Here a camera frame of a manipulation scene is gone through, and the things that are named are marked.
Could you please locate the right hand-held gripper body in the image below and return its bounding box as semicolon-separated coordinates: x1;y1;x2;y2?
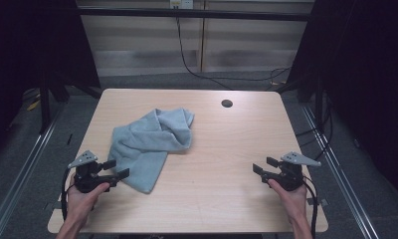
261;151;321;192

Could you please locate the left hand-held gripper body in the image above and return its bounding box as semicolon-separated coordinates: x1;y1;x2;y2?
67;149;118;194

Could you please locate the light blue towel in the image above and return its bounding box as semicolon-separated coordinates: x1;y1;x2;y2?
107;108;195;195

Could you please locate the person's right hand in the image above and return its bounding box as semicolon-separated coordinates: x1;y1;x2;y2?
268;179;309;224

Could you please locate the person's left hand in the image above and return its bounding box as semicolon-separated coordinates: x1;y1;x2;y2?
67;182;110;222

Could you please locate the black metal stand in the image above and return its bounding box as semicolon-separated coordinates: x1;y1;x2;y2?
313;75;324;131
39;68;53;134

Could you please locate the yellow floor item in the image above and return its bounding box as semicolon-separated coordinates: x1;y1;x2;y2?
26;99;41;112

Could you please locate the black curtain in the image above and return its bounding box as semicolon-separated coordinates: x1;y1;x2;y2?
286;0;398;203
0;0;101;163

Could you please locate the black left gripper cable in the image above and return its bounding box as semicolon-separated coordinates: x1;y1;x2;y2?
61;167;73;222

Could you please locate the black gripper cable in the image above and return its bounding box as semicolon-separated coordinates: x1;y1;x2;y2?
61;167;73;222
301;177;319;239

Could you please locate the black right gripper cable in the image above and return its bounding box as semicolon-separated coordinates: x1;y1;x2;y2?
301;177;319;239

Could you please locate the metal floor rail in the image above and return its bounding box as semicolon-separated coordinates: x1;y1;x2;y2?
0;111;65;239
300;104;381;239

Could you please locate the black floor cable bundle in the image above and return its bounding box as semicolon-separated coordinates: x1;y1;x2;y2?
295;99;334;161

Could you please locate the long black wall cable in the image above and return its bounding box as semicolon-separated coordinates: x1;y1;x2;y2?
175;16;292;92

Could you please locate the black horizontal frame bar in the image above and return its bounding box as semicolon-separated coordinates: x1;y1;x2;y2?
77;7;311;23

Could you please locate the white wall socket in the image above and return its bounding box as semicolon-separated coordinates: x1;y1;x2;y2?
168;0;195;10

